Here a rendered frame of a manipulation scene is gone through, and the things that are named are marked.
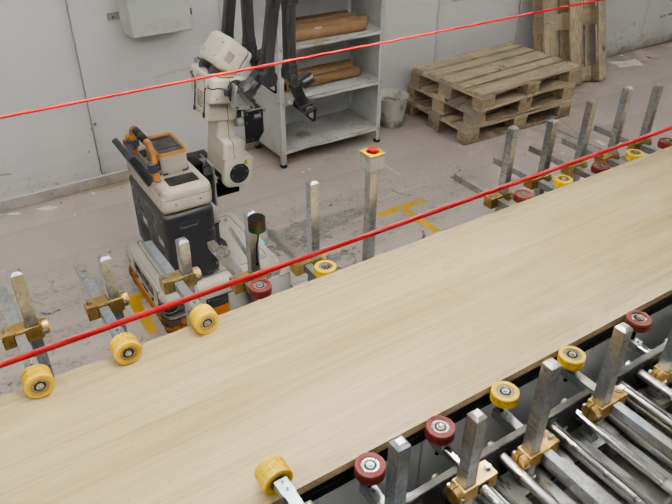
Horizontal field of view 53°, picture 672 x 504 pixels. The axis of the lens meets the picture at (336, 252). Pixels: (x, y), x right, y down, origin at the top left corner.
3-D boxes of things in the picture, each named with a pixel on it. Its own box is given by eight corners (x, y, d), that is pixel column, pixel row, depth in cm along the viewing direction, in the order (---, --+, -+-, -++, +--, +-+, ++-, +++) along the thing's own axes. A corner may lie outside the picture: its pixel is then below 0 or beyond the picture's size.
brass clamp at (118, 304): (84, 312, 216) (81, 300, 213) (126, 298, 222) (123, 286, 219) (90, 323, 212) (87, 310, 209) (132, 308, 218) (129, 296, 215)
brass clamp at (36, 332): (1, 340, 205) (-3, 327, 202) (47, 325, 211) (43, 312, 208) (5, 352, 200) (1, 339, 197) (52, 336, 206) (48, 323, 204)
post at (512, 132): (492, 222, 312) (507, 125, 286) (497, 220, 314) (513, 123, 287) (497, 225, 310) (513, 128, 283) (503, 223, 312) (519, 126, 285)
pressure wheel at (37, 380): (25, 362, 186) (54, 364, 191) (16, 386, 188) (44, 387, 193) (30, 375, 182) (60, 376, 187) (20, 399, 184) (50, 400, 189)
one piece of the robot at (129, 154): (158, 199, 314) (131, 164, 299) (134, 170, 339) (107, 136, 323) (178, 185, 316) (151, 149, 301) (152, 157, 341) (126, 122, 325)
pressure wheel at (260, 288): (246, 307, 238) (244, 281, 232) (266, 300, 242) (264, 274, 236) (256, 319, 233) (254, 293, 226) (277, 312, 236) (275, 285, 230)
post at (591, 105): (566, 191, 335) (587, 99, 308) (571, 189, 336) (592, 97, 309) (571, 194, 332) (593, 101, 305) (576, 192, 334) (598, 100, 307)
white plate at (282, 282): (229, 314, 250) (227, 292, 245) (290, 291, 262) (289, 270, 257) (230, 315, 250) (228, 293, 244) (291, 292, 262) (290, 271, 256)
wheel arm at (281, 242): (267, 238, 275) (266, 229, 272) (274, 236, 276) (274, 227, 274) (324, 293, 244) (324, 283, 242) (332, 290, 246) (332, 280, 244)
